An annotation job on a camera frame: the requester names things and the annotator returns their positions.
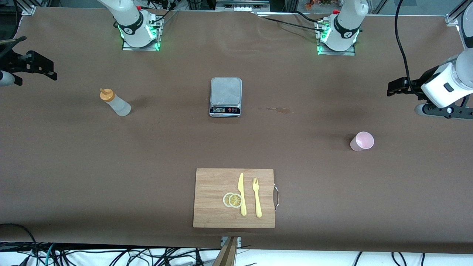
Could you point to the yellow plastic knife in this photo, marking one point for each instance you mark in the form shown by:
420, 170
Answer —
242, 194

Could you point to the brown table cover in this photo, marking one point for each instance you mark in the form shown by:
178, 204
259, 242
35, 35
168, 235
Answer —
147, 166

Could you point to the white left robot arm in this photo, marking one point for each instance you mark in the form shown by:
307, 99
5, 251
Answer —
345, 22

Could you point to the clear sauce bottle orange cap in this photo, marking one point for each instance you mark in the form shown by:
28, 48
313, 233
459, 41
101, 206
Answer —
116, 105

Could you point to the pink plastic cup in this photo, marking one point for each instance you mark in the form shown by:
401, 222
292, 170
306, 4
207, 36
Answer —
363, 142

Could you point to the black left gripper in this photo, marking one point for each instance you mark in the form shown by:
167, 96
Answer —
414, 87

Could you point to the yellow plastic fork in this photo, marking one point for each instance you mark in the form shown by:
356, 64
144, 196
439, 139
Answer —
257, 201

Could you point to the wooden post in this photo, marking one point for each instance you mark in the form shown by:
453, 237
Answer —
226, 255

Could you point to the lemon slice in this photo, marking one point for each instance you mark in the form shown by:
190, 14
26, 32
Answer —
235, 200
225, 199

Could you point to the wooden cutting board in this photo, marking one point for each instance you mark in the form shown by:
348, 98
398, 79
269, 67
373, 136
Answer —
214, 199

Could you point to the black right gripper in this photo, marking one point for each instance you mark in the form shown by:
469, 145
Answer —
16, 62

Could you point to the aluminium frame corner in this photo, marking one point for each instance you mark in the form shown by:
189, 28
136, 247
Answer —
458, 13
27, 8

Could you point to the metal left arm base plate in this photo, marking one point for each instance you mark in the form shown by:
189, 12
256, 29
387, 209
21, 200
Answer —
351, 52

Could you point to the silver digital kitchen scale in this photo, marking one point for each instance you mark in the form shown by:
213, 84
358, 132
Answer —
226, 92

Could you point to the white power strip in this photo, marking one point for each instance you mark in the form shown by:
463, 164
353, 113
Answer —
240, 8

